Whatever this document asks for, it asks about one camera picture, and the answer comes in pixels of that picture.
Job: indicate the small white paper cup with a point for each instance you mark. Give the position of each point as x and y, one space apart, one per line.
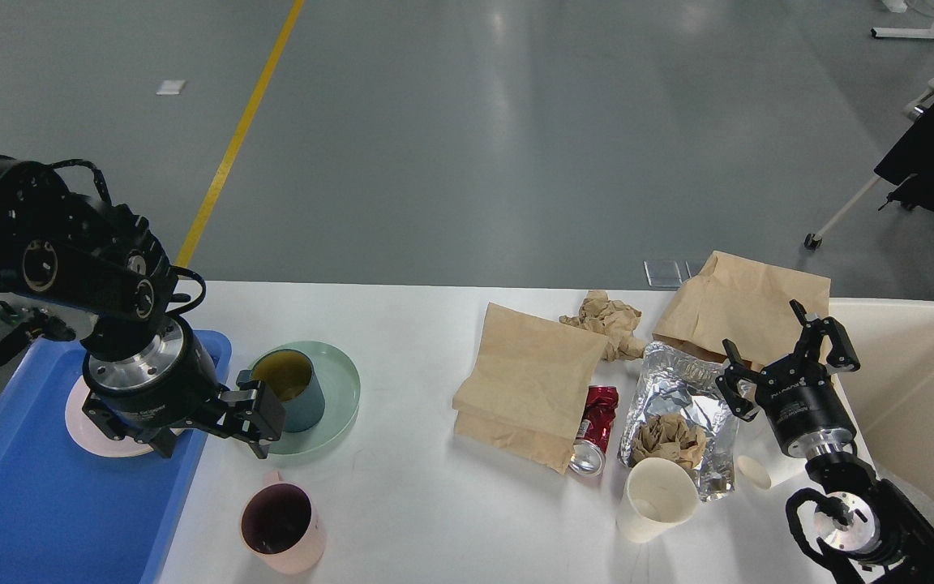
754 472

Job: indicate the beige plastic bin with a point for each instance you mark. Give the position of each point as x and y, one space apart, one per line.
892 394

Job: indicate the crumpled paper on foil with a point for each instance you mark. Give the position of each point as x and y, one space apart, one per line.
672 438

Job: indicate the pink plate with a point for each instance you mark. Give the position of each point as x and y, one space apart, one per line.
90 438

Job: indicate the large brown paper bag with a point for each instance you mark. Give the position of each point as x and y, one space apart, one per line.
527 390

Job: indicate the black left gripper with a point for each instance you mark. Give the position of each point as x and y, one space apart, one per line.
172 383

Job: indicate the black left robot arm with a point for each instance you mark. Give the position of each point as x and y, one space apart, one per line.
75 266

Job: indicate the dark teal mug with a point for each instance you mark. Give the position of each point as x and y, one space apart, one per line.
293 378

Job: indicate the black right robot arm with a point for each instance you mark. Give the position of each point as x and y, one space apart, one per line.
851 521

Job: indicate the rear brown paper bag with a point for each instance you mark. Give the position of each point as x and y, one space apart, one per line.
744 301

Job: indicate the silver foil bag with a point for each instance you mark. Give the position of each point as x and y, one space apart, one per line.
672 382

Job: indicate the blue plastic tray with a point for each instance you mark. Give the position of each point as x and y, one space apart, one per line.
67 515

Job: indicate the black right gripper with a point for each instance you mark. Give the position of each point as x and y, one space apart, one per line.
798 398

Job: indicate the green plate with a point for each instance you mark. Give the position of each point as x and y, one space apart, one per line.
341 385

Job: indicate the pink mug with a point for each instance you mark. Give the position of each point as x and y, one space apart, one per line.
282 526

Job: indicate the crumpled brown paper ball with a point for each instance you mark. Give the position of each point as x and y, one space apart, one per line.
615 320

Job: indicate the crushed red soda can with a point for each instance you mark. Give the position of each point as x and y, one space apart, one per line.
594 433

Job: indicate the white wheeled rack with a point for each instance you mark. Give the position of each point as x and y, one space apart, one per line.
848 207

